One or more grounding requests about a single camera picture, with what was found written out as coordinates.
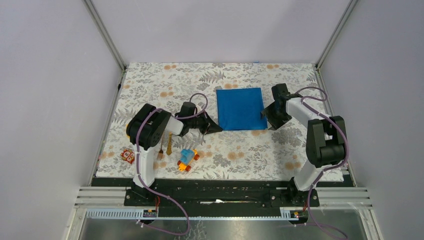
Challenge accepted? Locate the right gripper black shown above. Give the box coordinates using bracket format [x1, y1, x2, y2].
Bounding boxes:
[260, 102, 293, 132]

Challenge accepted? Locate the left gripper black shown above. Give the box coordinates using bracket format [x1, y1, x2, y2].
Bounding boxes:
[187, 109, 223, 135]

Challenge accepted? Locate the blue cloth napkin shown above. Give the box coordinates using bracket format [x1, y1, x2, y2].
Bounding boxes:
[216, 87, 268, 131]

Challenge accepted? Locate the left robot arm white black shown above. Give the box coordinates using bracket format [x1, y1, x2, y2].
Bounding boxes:
[126, 101, 223, 206]

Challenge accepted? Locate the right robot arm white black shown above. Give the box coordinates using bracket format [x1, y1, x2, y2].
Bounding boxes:
[260, 83, 349, 207]

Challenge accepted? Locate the blue orange toy car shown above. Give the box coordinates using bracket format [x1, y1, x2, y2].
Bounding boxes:
[177, 149, 200, 172]

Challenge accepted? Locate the floral tablecloth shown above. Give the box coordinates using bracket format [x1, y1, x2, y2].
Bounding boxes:
[95, 63, 321, 181]

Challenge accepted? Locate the gold fork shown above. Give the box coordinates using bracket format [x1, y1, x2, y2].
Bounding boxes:
[156, 138, 164, 161]

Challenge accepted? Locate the red owl toy block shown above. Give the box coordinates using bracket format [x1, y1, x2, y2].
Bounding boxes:
[120, 148, 135, 164]

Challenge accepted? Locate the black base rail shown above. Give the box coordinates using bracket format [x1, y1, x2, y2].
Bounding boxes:
[124, 179, 320, 218]

